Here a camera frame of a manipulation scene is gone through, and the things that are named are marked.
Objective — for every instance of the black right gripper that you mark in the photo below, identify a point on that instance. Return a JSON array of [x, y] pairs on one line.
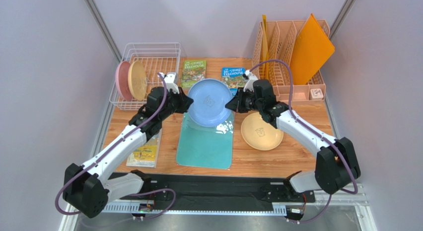
[[239, 102]]

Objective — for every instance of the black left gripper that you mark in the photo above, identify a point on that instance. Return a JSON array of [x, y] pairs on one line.
[[185, 101]]

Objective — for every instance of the blue plate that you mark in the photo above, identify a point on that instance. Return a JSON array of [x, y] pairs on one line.
[[210, 97]]

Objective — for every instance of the yellow plate with bear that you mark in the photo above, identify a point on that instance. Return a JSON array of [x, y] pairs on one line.
[[137, 80]]

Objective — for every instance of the yellow book near left arm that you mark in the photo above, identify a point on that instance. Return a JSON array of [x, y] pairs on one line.
[[146, 155]]

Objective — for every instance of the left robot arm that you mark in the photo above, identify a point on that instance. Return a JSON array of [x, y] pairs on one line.
[[89, 187]]

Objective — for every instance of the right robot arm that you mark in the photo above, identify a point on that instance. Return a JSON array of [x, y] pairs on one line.
[[336, 166]]

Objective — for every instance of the blue treehouse book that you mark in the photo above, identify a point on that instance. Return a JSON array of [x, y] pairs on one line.
[[233, 78]]

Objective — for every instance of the green treehouse book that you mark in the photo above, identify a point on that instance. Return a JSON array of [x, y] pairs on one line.
[[193, 71]]

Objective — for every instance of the teal cutting board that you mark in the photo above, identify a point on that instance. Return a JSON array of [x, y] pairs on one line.
[[206, 147]]

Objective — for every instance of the thin yellow folder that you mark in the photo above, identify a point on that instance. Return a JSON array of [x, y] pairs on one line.
[[264, 46]]

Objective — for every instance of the pink plate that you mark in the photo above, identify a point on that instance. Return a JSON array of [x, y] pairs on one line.
[[121, 80]]

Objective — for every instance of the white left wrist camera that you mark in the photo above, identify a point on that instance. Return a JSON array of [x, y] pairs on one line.
[[171, 80]]

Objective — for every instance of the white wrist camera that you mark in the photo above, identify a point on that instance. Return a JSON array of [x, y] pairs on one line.
[[250, 78], [171, 80]]

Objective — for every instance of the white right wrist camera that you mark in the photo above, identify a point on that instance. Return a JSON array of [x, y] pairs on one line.
[[250, 78]]

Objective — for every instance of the white wire dish rack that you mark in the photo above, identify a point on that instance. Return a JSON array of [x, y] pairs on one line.
[[163, 57]]

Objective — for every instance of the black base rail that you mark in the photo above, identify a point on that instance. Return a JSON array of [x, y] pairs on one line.
[[221, 193]]

